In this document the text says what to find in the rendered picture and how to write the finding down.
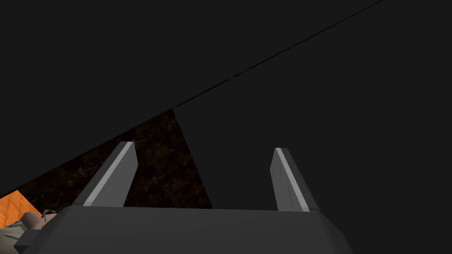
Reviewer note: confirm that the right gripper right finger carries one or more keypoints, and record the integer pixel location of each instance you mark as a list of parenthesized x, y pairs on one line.
[(289, 187)]

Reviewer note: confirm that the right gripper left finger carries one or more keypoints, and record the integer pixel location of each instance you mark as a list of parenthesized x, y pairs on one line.
[(113, 180)]

